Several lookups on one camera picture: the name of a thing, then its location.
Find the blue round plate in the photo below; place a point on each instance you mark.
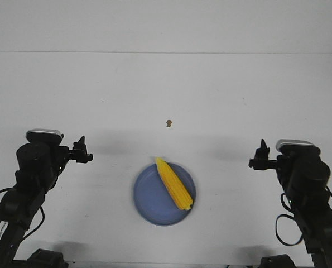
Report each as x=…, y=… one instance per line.
x=152, y=200

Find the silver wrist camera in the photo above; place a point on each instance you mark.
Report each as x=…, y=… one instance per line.
x=44, y=135
x=296, y=147

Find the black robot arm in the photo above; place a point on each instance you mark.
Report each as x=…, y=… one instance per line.
x=41, y=161
x=303, y=177

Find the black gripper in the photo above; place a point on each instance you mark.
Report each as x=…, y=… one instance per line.
x=79, y=152
x=261, y=160

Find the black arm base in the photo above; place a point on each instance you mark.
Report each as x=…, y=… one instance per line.
x=40, y=258
x=278, y=261

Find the yellow corn cob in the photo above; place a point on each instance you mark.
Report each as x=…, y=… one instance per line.
x=175, y=187

